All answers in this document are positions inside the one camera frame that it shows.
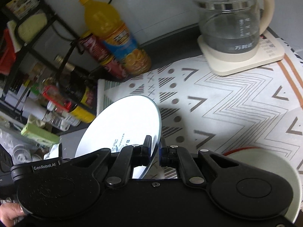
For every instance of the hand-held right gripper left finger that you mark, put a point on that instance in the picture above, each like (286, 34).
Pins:
(147, 146)

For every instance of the white cake snack bag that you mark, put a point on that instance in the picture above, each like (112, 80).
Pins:
(54, 151)

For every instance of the glass electric kettle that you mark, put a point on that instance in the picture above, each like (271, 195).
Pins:
(227, 21)

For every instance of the red drink can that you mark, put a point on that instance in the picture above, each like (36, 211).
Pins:
(116, 69)
(94, 46)

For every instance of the person's left hand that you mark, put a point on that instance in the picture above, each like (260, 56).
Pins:
(9, 214)

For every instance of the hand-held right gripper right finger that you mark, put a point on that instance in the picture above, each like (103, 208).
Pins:
(163, 153)

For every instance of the red plastic basket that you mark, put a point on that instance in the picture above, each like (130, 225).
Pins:
(7, 52)

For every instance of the black metal shelf rack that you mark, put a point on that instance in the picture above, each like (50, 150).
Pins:
(35, 42)

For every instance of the cream bowl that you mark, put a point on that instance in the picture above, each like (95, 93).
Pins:
(272, 170)

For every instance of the green drink carton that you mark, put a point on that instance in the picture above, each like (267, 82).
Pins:
(40, 134)

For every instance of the cream kettle base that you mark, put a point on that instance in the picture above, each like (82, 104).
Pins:
(267, 56)

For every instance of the red and black bowl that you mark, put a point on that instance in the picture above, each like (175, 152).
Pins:
(239, 149)

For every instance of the orange juice bottle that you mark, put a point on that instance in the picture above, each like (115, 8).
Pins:
(113, 33)

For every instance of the patterned fringed table mat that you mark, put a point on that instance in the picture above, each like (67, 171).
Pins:
(224, 104)

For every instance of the small white blue-print plate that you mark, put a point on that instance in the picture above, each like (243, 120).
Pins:
(123, 123)

